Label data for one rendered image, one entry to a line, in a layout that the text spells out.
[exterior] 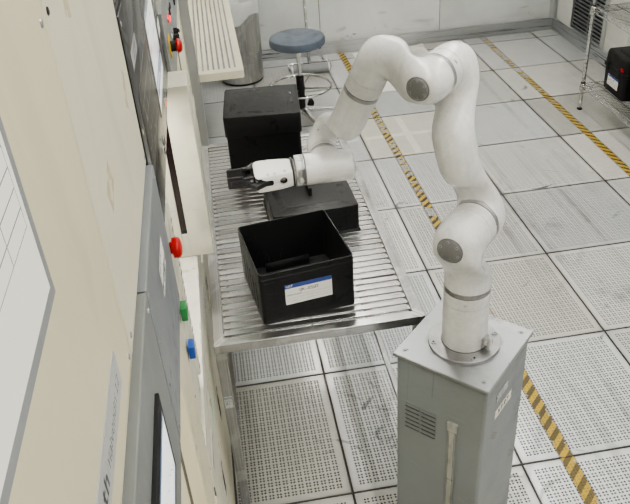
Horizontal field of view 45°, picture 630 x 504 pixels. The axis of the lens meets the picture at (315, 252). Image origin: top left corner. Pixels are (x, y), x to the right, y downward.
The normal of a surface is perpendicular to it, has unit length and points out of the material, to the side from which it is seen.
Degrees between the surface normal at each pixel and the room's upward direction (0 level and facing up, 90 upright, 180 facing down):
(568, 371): 0
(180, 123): 90
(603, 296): 0
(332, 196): 0
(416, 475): 90
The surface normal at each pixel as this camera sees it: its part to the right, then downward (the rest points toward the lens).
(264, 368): -0.06, -0.83
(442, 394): -0.59, 0.48
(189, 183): 0.15, 0.54
